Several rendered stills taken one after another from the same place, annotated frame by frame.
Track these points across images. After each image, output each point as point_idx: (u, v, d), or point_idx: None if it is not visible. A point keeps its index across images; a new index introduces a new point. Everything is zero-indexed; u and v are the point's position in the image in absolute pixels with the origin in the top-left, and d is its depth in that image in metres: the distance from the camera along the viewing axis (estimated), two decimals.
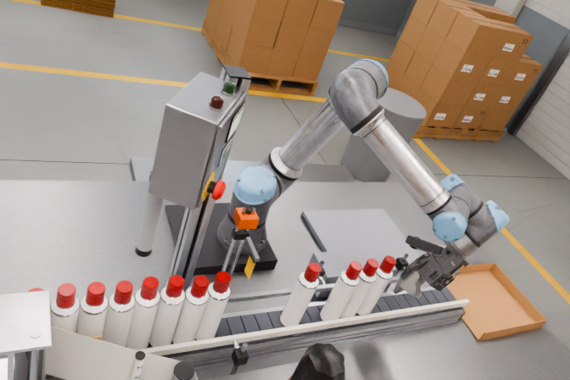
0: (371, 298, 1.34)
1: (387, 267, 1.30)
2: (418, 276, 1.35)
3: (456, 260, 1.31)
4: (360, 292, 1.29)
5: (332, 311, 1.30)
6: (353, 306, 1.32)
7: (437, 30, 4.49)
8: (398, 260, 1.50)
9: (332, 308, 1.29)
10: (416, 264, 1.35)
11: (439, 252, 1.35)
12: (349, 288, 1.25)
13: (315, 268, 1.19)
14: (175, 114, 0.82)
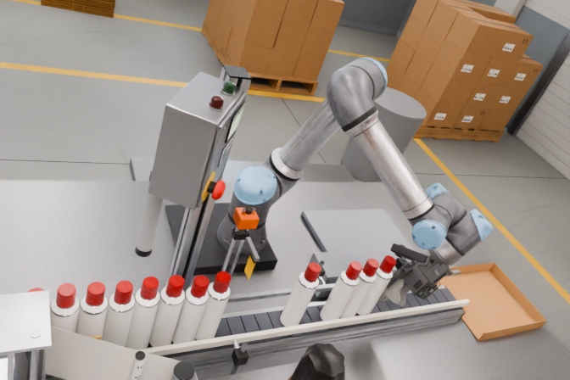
0: (371, 298, 1.34)
1: (387, 267, 1.30)
2: (403, 284, 1.35)
3: (440, 269, 1.31)
4: (360, 292, 1.29)
5: (332, 311, 1.30)
6: (353, 306, 1.32)
7: (437, 30, 4.49)
8: (398, 260, 1.50)
9: (332, 308, 1.29)
10: (401, 272, 1.35)
11: (424, 260, 1.35)
12: (349, 288, 1.25)
13: (315, 268, 1.19)
14: (175, 114, 0.82)
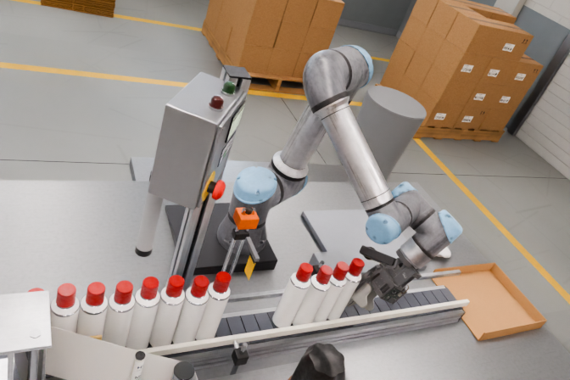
0: (339, 301, 1.30)
1: (354, 270, 1.25)
2: (370, 288, 1.30)
3: (408, 272, 1.25)
4: (331, 297, 1.25)
5: (303, 316, 1.25)
6: (324, 311, 1.28)
7: (437, 30, 4.49)
8: None
9: (304, 314, 1.25)
10: (368, 276, 1.30)
11: (392, 263, 1.29)
12: (320, 293, 1.20)
13: (307, 268, 1.18)
14: (175, 114, 0.82)
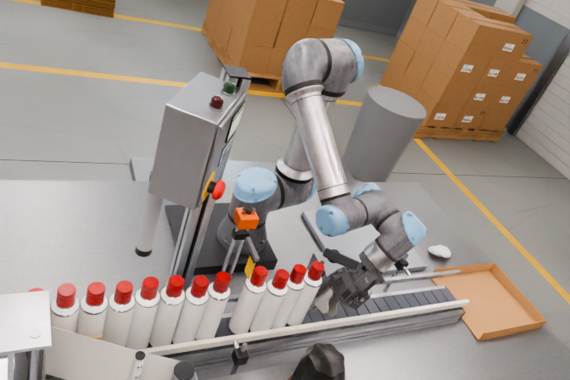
0: (299, 306, 1.24)
1: (313, 274, 1.19)
2: (332, 293, 1.24)
3: (371, 276, 1.20)
4: (287, 300, 1.19)
5: (263, 324, 1.20)
6: (282, 315, 1.22)
7: (437, 30, 4.49)
8: (398, 260, 1.50)
9: (263, 321, 1.19)
10: (330, 280, 1.24)
11: (354, 267, 1.24)
12: (278, 298, 1.15)
13: (260, 271, 1.12)
14: (175, 114, 0.82)
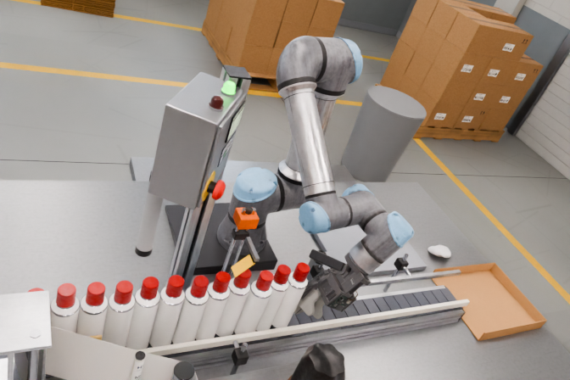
0: (284, 308, 1.22)
1: (298, 275, 1.17)
2: (317, 295, 1.22)
3: (356, 278, 1.18)
4: (271, 301, 1.18)
5: (248, 326, 1.18)
6: (265, 316, 1.20)
7: (437, 30, 4.49)
8: (398, 260, 1.50)
9: (248, 324, 1.17)
10: (315, 282, 1.22)
11: (340, 269, 1.22)
12: (264, 300, 1.13)
13: (243, 273, 1.10)
14: (175, 114, 0.82)
